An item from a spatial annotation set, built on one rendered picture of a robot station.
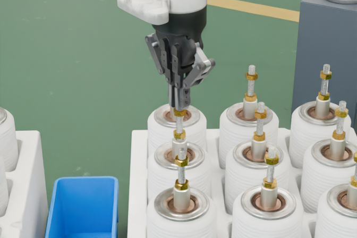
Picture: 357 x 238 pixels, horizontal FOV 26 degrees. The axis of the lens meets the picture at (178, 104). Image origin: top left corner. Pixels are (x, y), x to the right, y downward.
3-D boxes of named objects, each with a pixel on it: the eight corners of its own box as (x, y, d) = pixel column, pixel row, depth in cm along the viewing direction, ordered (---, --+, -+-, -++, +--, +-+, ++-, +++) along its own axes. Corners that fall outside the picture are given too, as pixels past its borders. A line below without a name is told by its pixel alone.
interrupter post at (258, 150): (269, 155, 116) (270, 137, 114) (261, 163, 114) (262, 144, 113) (255, 150, 117) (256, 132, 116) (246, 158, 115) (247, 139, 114)
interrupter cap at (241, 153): (292, 153, 116) (292, 149, 116) (267, 177, 111) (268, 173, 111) (249, 138, 120) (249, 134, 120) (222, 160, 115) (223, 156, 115)
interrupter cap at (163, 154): (148, 168, 113) (148, 164, 113) (161, 141, 119) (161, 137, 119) (198, 175, 111) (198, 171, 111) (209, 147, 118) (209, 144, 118)
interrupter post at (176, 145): (169, 161, 115) (169, 142, 113) (173, 152, 117) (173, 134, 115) (185, 163, 114) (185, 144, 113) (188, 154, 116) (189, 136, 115)
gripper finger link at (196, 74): (197, 61, 102) (178, 79, 107) (204, 74, 101) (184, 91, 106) (213, 56, 103) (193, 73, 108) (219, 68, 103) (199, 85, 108)
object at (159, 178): (142, 265, 121) (139, 169, 112) (158, 227, 129) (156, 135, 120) (202, 275, 119) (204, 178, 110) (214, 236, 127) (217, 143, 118)
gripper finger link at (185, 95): (176, 74, 108) (177, 105, 110) (190, 81, 106) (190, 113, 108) (184, 70, 108) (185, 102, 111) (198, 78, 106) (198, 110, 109)
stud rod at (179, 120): (183, 146, 114) (183, 102, 110) (176, 147, 114) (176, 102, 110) (182, 143, 115) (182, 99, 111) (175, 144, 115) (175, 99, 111)
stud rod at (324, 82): (321, 108, 125) (325, 67, 121) (318, 105, 126) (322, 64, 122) (326, 107, 125) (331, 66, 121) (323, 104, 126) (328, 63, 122)
